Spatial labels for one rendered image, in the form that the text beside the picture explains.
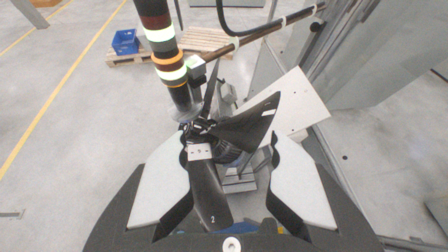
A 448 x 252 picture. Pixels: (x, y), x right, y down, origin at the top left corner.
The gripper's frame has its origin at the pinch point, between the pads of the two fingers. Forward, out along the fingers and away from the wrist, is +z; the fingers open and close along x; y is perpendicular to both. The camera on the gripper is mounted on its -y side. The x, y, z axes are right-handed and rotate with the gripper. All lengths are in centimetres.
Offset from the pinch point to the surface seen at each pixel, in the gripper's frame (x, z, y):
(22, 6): -499, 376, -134
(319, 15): 33, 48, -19
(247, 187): 23, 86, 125
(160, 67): -9.0, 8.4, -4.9
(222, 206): -1.6, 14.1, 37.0
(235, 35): 1.6, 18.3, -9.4
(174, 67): -7.2, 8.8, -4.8
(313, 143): 56, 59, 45
